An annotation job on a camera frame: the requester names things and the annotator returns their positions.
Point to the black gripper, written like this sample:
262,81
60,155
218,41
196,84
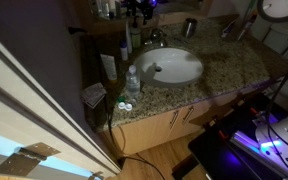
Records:
146,7

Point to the green soap pump bottle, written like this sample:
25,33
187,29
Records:
135,34

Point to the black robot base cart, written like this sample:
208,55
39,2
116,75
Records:
245,145

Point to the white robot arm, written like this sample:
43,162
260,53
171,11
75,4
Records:
271,10

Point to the small white blue-cap bottle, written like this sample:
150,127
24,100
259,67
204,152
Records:
124,50

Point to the clear plastic water bottle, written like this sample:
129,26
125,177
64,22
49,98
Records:
133,81

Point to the wooden framed mirror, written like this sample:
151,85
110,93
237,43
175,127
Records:
108,16

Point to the white electric toothbrush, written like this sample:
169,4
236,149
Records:
128,38

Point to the chrome faucet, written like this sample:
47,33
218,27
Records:
157,36

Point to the metal cup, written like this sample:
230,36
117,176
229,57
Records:
189,27

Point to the white cream tube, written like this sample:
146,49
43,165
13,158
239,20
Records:
109,66

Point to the white oval sink basin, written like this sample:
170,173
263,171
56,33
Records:
169,67

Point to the toothpaste tube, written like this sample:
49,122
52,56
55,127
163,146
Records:
228,29

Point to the contact lens case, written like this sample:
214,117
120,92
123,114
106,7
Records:
123,105

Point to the orange cap spray can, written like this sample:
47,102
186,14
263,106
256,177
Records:
247,26

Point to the wooden vanity cabinet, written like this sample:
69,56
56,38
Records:
149,132

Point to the white door with hinges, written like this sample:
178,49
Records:
38,139

